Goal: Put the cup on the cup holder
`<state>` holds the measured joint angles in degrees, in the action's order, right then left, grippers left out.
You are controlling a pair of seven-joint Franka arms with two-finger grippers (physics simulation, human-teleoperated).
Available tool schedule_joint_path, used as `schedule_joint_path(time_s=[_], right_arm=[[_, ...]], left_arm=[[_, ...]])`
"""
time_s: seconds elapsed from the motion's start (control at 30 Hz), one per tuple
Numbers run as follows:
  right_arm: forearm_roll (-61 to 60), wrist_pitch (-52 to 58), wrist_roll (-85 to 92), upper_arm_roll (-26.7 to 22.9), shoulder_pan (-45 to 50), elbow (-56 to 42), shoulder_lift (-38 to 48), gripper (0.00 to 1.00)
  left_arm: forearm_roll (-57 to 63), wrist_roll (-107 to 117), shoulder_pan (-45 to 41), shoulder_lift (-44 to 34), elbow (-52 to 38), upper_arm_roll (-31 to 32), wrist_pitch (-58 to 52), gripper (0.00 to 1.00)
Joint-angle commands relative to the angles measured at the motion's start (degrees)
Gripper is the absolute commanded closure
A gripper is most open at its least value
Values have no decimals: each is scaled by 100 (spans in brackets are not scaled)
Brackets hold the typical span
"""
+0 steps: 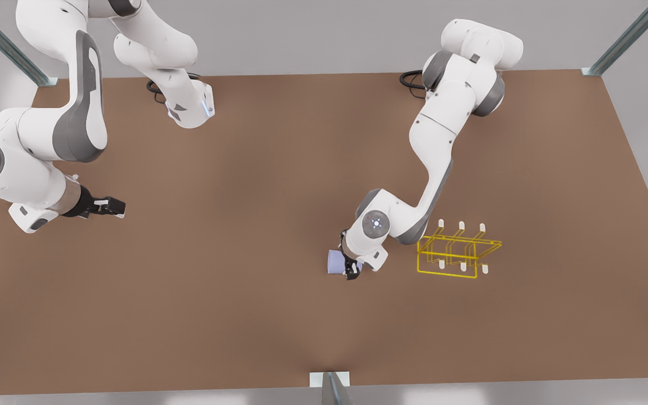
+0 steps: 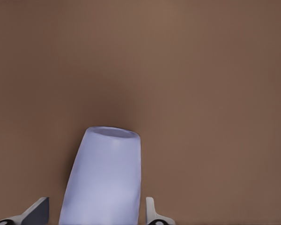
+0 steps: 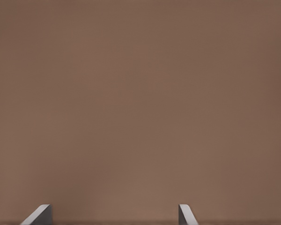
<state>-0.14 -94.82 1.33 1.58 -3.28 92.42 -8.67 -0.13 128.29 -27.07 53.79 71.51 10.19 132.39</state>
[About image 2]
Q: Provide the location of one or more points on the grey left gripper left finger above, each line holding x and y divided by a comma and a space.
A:
35, 212

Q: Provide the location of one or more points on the pale lilac cup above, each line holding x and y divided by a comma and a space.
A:
105, 182

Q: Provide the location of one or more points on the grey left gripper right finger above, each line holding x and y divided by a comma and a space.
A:
151, 211

